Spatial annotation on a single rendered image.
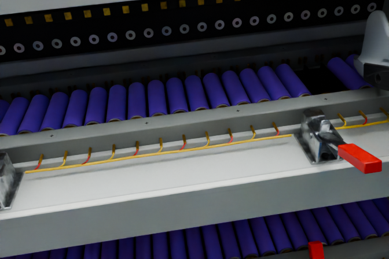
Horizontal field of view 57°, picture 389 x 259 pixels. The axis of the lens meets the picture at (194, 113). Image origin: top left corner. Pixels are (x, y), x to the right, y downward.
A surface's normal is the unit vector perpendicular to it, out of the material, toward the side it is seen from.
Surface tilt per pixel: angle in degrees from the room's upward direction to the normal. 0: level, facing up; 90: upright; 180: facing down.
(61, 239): 109
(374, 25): 90
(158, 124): 20
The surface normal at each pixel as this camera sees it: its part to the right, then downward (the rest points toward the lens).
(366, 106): 0.14, 0.55
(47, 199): -0.07, -0.82
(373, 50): -0.98, 0.15
